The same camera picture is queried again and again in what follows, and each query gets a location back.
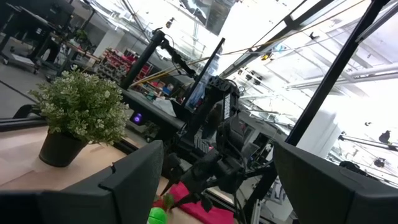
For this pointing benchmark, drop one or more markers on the green toy pear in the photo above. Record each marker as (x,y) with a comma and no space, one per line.
(157,216)

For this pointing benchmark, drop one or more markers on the red parts bin shelf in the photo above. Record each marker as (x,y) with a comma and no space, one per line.
(121,63)

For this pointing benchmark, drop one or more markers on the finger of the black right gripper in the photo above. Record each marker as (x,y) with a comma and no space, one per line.
(194,198)
(174,185)

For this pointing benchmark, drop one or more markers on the tilted computer monitor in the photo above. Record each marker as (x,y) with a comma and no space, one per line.
(200,84)

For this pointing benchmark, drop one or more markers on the black workbench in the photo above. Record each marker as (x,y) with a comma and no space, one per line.
(31,21)

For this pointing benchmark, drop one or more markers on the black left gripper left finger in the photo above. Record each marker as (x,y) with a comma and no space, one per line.
(93,202)

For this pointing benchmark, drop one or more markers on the black desk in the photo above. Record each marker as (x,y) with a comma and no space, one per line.
(155,112)

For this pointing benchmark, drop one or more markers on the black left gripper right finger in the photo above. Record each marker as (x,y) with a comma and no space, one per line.
(335,199)

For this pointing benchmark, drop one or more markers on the red folded cloth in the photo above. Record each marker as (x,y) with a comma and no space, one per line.
(214,216)

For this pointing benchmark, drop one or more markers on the purple lit device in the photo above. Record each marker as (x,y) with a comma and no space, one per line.
(137,118)

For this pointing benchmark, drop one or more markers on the potted green artificial plant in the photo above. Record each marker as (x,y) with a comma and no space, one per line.
(81,105)

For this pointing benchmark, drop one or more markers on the black articulated stand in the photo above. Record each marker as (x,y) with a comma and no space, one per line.
(146,56)

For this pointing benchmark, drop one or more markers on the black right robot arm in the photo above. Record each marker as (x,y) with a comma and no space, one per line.
(231,130)

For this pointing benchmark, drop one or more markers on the black upright frame post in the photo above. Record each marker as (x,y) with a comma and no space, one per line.
(329,81)

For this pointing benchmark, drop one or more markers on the red toy strawberry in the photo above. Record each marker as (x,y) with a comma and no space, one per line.
(160,203)

